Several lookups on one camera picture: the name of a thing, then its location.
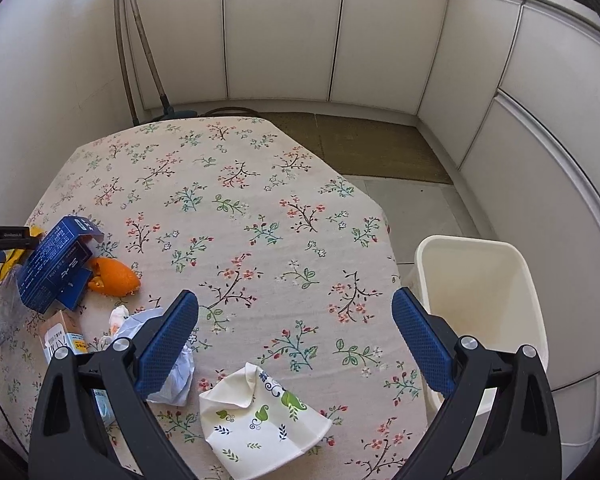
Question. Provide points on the white cabinet row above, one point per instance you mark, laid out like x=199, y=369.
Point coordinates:
x=390, y=35

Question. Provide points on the clear plastic bag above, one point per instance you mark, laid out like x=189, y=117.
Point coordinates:
x=5, y=312

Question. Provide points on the floral tablecloth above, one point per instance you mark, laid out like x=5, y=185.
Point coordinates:
x=240, y=200

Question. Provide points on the light blue packet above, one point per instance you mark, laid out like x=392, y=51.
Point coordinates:
x=102, y=405

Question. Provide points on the orange peel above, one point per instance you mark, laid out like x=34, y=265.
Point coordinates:
x=115, y=277

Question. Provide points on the blue biscuit box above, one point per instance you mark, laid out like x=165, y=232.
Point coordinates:
x=50, y=265

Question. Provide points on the brown floor mat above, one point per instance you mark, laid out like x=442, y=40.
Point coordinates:
x=370, y=145

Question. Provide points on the small crumpled tissue ball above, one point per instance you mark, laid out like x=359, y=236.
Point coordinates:
x=118, y=319

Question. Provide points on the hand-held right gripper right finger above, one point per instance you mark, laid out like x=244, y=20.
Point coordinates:
x=422, y=342

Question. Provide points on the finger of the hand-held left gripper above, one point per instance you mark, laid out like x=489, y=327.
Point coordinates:
x=7, y=237

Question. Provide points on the milk carton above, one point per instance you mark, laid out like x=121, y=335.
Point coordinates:
x=62, y=335

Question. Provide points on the white patterned paper napkin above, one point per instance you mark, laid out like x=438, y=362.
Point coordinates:
x=260, y=425

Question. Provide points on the yellow wrapper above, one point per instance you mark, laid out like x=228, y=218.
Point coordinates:
x=9, y=266

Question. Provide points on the white plastic bin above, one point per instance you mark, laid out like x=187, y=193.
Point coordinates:
x=475, y=290

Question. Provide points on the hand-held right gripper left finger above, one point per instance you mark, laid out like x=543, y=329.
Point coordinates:
x=167, y=342

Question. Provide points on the white paper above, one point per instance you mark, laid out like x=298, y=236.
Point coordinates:
x=177, y=377

